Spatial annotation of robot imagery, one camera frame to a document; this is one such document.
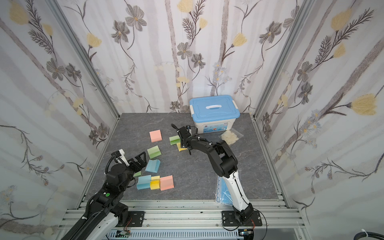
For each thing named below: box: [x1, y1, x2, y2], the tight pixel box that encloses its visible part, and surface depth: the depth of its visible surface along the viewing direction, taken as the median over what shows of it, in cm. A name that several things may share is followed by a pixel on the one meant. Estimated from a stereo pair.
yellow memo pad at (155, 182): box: [150, 175, 160, 190], surface depth 87 cm
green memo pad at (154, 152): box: [147, 145, 162, 159], surface depth 100 cm
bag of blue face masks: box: [216, 175, 233, 206], surface depth 83 cm
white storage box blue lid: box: [189, 95, 241, 134], surface depth 104 cm
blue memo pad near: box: [136, 174, 151, 190], surface depth 85 cm
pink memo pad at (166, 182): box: [160, 175, 175, 191], surface depth 86 cm
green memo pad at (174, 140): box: [169, 135, 181, 146], surface depth 106 cm
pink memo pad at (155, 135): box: [149, 129, 163, 143], surface depth 109 cm
